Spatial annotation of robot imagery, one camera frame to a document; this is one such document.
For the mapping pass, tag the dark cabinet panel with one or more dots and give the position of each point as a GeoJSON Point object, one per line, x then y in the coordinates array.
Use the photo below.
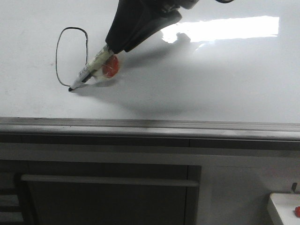
{"type": "Point", "coordinates": [64, 193]}

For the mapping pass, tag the white table corner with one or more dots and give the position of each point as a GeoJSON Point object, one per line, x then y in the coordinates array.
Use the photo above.
{"type": "Point", "coordinates": [281, 208]}

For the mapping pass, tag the small red object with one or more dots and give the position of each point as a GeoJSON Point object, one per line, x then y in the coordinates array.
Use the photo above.
{"type": "Point", "coordinates": [297, 211]}

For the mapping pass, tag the white black whiteboard marker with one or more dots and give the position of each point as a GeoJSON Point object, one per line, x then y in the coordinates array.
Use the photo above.
{"type": "Point", "coordinates": [92, 67]}

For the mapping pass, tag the large white whiteboard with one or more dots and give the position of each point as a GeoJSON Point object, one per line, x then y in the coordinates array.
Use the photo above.
{"type": "Point", "coordinates": [222, 62]}

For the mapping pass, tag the grey aluminium whiteboard tray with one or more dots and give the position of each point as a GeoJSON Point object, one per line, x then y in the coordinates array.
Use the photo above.
{"type": "Point", "coordinates": [169, 133]}

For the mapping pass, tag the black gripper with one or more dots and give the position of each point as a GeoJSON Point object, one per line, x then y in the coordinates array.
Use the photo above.
{"type": "Point", "coordinates": [123, 34]}

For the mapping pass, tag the red round magnet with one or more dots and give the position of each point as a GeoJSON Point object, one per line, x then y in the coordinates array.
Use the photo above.
{"type": "Point", "coordinates": [108, 70]}

